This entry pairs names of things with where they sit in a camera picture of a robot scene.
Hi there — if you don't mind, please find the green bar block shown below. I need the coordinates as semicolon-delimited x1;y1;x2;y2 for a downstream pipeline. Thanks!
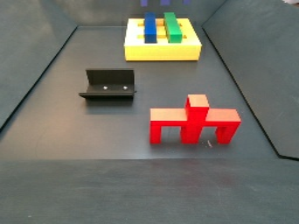
163;12;183;44

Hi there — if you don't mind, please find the purple E-shaped block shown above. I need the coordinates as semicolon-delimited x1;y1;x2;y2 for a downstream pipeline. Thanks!
139;0;191;7

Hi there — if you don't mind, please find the blue bar block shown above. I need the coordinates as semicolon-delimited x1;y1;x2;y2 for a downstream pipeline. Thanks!
144;12;156;44

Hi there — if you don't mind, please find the black angled bracket stand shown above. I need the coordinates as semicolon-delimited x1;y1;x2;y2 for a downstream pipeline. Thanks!
79;68;136;99

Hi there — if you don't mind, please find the yellow slotted base board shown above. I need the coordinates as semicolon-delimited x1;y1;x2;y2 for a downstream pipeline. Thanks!
124;18;201;61

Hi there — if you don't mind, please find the red E-shaped block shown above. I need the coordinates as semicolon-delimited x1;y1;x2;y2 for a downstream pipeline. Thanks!
149;94;242;144

